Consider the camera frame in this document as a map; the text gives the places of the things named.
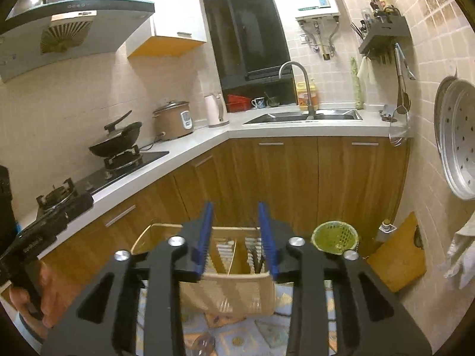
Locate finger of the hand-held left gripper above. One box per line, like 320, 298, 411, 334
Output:
35, 192, 94, 232
0, 165, 19, 243

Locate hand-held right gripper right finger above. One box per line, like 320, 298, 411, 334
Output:
258, 202, 433, 356

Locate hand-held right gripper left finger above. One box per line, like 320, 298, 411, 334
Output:
41, 202, 215, 356

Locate black utensil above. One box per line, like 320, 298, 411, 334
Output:
245, 240, 266, 274

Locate wooden chopsticks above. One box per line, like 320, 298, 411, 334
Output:
226, 240, 239, 276

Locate beige plastic utensil basket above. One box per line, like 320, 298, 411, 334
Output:
132, 223, 276, 318

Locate round translucent utensil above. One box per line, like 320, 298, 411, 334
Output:
185, 332, 218, 356

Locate person's left hand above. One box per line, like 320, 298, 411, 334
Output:
9, 260, 59, 328

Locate wooden kitchen base cabinets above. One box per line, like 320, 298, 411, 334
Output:
37, 136, 411, 305

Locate green plastic strainer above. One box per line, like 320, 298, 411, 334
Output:
311, 220, 360, 256

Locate black gas hob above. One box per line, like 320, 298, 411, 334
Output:
35, 151, 170, 219

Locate black wok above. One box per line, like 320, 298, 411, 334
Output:
89, 122, 143, 158

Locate patterned blue tablecloth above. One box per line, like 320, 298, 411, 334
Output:
135, 278, 335, 356

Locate small grey canister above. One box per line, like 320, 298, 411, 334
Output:
376, 219, 396, 243

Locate beige rice cooker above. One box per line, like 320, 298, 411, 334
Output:
153, 100, 194, 142

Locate steel kitchen sink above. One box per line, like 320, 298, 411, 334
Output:
243, 109, 363, 125

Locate white electric kettle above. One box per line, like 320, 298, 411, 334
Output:
204, 93, 230, 128

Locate wooden cutting board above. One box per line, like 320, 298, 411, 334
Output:
365, 211, 427, 293

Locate red plastic basket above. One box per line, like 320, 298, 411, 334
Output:
227, 94, 254, 112

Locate curved metal faucet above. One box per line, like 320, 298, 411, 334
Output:
278, 61, 317, 120

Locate small metal holder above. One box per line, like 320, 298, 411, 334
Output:
379, 104, 398, 122

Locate glass pot lid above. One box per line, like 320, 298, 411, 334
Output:
389, 104, 412, 146

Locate green striped scrubber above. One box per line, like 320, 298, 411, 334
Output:
351, 57, 365, 110

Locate grey range hood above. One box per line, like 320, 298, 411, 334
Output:
0, 0, 156, 83

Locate white hanging cloth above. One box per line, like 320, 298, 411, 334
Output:
357, 56, 377, 84

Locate pale hanging towel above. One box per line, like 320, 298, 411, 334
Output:
443, 217, 475, 290

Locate hanging wooden ladle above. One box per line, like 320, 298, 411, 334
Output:
396, 74, 411, 112

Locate round metal pan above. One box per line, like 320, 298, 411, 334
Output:
433, 76, 458, 193

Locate set of dark knives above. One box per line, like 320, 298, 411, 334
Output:
371, 51, 395, 66

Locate dark window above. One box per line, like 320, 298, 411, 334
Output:
203, 0, 294, 82

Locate round perforated steamer tray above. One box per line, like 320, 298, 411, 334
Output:
439, 79, 475, 201

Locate metal kitchen tongs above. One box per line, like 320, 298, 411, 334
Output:
394, 42, 417, 81

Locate bundle of dark chopsticks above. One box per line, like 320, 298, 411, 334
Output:
351, 9, 372, 40

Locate metal water heater hoses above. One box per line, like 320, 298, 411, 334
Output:
299, 17, 340, 61

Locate white wall cabinet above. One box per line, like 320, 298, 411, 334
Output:
126, 0, 208, 59

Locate dark wall rack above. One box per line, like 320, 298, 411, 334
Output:
358, 17, 412, 63

